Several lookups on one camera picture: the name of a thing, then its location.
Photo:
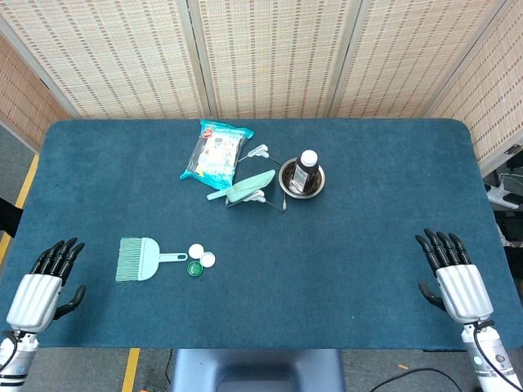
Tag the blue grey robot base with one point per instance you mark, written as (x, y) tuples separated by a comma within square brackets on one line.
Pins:
[(257, 369)]

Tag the dark brown bottle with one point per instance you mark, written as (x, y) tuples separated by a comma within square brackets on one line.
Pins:
[(304, 169)]

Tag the woven bamboo screen panel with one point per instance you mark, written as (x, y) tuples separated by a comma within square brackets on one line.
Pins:
[(114, 57), (486, 94), (278, 57), (24, 98), (408, 57)]

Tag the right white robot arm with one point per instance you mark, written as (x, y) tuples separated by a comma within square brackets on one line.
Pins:
[(492, 359)]

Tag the light green dustpan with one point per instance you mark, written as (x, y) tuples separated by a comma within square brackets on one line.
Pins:
[(249, 185)]

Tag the short yellow floor tape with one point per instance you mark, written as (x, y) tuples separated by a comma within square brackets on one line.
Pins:
[(130, 369)]

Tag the stainless steel bowl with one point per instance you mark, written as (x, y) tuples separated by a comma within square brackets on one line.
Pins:
[(316, 183)]

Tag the black object at table edge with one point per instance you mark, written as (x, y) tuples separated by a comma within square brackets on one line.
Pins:
[(9, 216)]

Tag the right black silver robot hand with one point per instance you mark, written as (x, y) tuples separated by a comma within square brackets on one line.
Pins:
[(466, 292)]

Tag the blue felt table cover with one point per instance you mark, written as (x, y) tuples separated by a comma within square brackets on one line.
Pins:
[(327, 265)]

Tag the teal white snack bag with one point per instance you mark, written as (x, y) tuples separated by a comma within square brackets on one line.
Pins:
[(216, 155)]

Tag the mint green plastic brush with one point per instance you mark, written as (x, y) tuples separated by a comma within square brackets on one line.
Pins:
[(141, 259)]

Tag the green bottle cap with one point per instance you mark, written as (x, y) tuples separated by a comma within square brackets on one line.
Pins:
[(195, 269)]

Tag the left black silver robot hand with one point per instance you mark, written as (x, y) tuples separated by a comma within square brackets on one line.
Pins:
[(34, 300)]

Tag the long yellow floor tape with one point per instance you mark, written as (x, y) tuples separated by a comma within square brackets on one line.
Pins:
[(24, 192)]

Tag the white power strip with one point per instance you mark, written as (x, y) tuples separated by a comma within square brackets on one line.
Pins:
[(500, 196)]

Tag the white plastic clip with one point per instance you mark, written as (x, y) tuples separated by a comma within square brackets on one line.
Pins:
[(255, 197), (258, 151)]

